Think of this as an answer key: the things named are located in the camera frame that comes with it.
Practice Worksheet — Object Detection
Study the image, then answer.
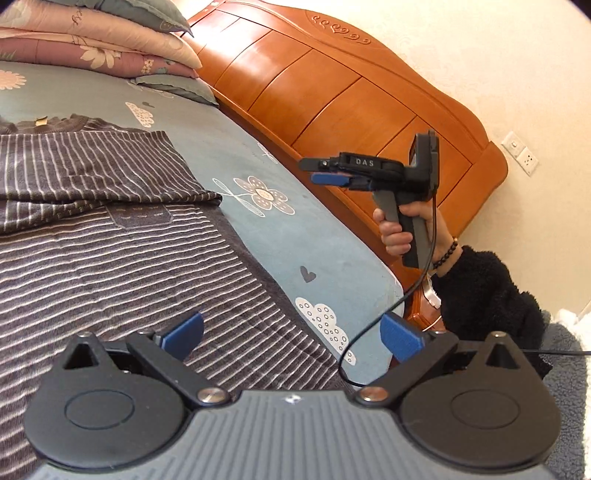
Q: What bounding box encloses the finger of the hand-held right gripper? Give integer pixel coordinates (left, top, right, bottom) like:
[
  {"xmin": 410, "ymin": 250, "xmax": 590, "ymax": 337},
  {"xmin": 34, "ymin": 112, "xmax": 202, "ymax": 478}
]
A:
[
  {"xmin": 299, "ymin": 157, "xmax": 341, "ymax": 171},
  {"xmin": 310, "ymin": 173, "xmax": 352, "ymax": 188}
]

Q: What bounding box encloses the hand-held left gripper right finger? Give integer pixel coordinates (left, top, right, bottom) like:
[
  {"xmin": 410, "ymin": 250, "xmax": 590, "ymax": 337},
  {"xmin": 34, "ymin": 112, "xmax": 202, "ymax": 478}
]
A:
[{"xmin": 355, "ymin": 311, "xmax": 527, "ymax": 409}]

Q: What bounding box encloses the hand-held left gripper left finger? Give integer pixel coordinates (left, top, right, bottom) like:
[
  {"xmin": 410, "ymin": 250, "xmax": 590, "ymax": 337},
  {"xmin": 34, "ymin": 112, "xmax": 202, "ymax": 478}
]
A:
[{"xmin": 63, "ymin": 311, "xmax": 232, "ymax": 409}]

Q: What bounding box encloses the grey striped sweater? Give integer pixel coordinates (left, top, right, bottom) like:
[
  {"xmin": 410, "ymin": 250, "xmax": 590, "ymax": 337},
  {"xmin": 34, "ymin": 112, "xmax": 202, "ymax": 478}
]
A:
[{"xmin": 0, "ymin": 115, "xmax": 352, "ymax": 476}]

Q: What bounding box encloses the person's right forearm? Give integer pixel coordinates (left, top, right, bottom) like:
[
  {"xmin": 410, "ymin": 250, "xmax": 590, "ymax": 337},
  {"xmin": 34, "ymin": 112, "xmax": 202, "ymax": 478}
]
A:
[{"xmin": 429, "ymin": 236, "xmax": 552, "ymax": 376}]

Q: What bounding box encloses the person's right hand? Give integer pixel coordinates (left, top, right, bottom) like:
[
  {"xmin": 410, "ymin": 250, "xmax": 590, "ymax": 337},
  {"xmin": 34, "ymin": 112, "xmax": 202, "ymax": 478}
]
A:
[{"xmin": 373, "ymin": 202, "xmax": 456, "ymax": 267}]

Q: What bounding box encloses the wooden nightstand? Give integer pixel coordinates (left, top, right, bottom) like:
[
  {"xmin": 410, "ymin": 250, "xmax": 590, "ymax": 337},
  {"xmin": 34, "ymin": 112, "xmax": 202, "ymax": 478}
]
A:
[{"xmin": 402, "ymin": 272, "xmax": 446, "ymax": 333}]

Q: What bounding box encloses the wooden headboard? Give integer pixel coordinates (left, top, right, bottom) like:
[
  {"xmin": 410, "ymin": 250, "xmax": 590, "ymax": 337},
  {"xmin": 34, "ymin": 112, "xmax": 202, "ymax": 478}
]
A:
[{"xmin": 185, "ymin": 0, "xmax": 509, "ymax": 287}]

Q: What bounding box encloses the flat teal pillow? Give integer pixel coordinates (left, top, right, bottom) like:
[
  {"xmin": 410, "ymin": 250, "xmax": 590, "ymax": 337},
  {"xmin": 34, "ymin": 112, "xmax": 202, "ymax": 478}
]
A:
[{"xmin": 129, "ymin": 74, "xmax": 220, "ymax": 106}]

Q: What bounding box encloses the grey fleece garment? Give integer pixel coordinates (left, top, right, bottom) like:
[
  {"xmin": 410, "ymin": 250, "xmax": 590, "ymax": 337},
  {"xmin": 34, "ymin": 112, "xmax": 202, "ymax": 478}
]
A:
[{"xmin": 538, "ymin": 308, "xmax": 591, "ymax": 480}]

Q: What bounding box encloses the plump teal floral pillow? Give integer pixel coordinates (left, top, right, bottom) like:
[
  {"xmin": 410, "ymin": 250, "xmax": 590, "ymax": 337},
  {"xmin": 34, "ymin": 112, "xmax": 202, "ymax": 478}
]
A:
[{"xmin": 60, "ymin": 0, "xmax": 192, "ymax": 35}]

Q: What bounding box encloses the pink floral folded quilt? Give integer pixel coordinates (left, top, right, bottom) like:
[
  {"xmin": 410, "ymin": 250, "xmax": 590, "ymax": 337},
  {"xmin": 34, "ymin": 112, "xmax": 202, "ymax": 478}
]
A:
[{"xmin": 0, "ymin": 0, "xmax": 204, "ymax": 79}]

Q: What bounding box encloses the dark bead bracelet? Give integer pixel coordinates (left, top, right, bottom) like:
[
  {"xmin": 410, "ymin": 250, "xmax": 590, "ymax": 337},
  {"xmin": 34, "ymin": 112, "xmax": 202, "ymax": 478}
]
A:
[{"xmin": 431, "ymin": 236, "xmax": 462, "ymax": 272}]

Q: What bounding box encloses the white wall switch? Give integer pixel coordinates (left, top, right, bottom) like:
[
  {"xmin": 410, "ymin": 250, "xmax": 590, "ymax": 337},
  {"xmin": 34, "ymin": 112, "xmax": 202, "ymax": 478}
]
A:
[{"xmin": 502, "ymin": 130, "xmax": 527, "ymax": 160}]

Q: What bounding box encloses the white wall socket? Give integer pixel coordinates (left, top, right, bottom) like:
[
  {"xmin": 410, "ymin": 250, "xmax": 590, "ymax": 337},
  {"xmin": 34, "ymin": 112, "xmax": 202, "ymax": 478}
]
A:
[{"xmin": 515, "ymin": 148, "xmax": 539, "ymax": 175}]

